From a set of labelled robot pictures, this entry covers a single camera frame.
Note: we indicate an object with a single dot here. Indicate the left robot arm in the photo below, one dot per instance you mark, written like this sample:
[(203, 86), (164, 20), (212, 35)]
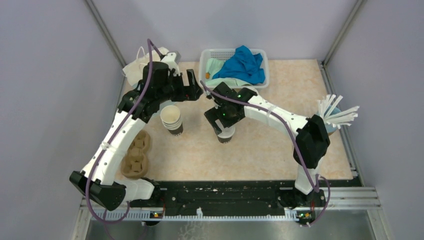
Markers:
[(97, 180)]

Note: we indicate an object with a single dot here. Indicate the brown cardboard cup carrier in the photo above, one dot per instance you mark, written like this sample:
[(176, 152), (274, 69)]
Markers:
[(135, 164)]

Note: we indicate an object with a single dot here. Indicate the mint green cloth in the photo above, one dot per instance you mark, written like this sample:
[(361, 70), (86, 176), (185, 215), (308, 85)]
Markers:
[(212, 67)]

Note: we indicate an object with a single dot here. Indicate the stack of paper cups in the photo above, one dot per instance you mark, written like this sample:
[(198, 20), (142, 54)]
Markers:
[(171, 119)]

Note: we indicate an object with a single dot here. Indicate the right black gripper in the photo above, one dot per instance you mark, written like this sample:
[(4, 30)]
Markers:
[(213, 114)]

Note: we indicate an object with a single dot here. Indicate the blue straw holder cup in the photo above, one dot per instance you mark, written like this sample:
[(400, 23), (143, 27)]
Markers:
[(329, 128)]

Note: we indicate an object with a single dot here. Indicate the white plastic basket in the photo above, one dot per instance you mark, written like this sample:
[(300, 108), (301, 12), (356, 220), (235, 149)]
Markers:
[(226, 53)]

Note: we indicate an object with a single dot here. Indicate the pale blue paper bag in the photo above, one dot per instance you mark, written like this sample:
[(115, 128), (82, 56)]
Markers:
[(138, 70)]

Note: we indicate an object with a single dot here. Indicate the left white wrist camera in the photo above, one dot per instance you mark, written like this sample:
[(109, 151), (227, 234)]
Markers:
[(172, 58)]

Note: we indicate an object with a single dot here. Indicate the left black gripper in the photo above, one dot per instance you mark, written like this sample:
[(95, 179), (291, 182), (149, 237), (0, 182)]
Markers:
[(191, 92)]

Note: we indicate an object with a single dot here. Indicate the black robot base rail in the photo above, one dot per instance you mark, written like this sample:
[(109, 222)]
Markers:
[(266, 200)]

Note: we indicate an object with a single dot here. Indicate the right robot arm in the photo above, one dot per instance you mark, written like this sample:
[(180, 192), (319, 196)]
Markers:
[(308, 135)]

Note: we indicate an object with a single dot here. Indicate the blue cloth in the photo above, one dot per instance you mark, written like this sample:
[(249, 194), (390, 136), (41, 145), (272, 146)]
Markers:
[(243, 65)]

